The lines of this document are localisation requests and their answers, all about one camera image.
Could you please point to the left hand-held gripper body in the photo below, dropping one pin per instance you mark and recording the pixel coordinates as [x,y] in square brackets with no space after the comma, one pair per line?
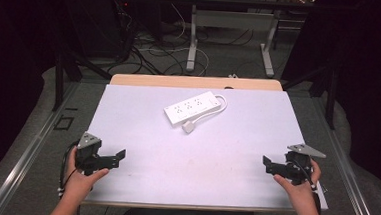
[88,148]

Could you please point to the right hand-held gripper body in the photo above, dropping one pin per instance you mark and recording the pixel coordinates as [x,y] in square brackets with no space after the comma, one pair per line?
[297,167]

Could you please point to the white plug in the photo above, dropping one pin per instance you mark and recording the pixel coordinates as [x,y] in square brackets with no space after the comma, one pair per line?
[188,127]

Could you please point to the white power strip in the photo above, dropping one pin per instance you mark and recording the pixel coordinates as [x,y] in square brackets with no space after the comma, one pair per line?
[191,108]

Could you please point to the person's right hand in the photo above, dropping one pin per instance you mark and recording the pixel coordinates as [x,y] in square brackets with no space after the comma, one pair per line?
[301,194]

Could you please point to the person's left hand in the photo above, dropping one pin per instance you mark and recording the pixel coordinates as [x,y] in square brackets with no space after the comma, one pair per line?
[79,183]

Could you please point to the white table mat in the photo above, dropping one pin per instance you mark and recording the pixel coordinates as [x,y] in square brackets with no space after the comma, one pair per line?
[192,161]

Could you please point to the black metal stand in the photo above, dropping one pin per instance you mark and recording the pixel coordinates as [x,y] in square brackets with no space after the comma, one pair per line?
[63,76]
[329,92]

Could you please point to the wooden table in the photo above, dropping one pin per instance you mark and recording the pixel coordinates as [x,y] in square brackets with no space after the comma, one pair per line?
[193,81]

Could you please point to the dark equipment with red light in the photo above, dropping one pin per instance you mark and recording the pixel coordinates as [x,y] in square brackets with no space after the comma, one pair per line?
[123,23]

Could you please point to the desk with white legs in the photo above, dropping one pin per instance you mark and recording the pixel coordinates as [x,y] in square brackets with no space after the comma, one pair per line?
[234,20]

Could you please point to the aluminium floor rail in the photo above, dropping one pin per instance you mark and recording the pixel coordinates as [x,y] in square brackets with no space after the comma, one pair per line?
[25,157]
[348,177]

